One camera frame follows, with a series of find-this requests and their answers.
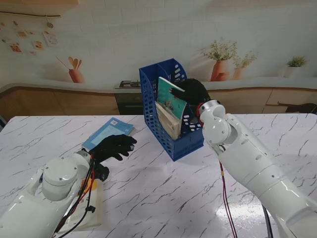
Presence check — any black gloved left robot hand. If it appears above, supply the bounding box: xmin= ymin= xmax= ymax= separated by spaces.
xmin=89 ymin=134 xmax=138 ymax=162

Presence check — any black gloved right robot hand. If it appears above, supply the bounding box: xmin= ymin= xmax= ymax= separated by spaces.
xmin=169 ymin=78 xmax=211 ymax=106

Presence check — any light blue paperback book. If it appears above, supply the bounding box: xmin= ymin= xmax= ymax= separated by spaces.
xmin=82 ymin=117 xmax=136 ymax=151

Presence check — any teal illustrated paperback book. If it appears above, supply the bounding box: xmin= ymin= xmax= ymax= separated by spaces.
xmin=156 ymin=76 xmax=188 ymax=120

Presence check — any tan paperback book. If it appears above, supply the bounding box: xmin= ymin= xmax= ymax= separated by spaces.
xmin=155 ymin=101 xmax=183 ymax=141

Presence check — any yellow and white book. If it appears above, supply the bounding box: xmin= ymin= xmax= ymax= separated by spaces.
xmin=58 ymin=178 xmax=104 ymax=233

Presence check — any blue plastic file holder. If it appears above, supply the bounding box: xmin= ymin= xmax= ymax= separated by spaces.
xmin=139 ymin=58 xmax=208 ymax=162

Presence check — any printed kitchen backdrop banner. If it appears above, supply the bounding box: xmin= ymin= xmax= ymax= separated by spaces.
xmin=0 ymin=0 xmax=317 ymax=117

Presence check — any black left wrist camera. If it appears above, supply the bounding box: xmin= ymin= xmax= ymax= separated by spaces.
xmin=95 ymin=165 xmax=110 ymax=183

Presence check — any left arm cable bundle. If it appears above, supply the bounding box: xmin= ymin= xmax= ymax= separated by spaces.
xmin=51 ymin=155 xmax=100 ymax=238

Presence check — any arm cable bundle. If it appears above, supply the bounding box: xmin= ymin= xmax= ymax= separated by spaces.
xmin=51 ymin=155 xmax=100 ymax=238
xmin=219 ymin=161 xmax=274 ymax=238

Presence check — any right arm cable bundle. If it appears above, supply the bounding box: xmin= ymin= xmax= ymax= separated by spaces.
xmin=219 ymin=161 xmax=274 ymax=238

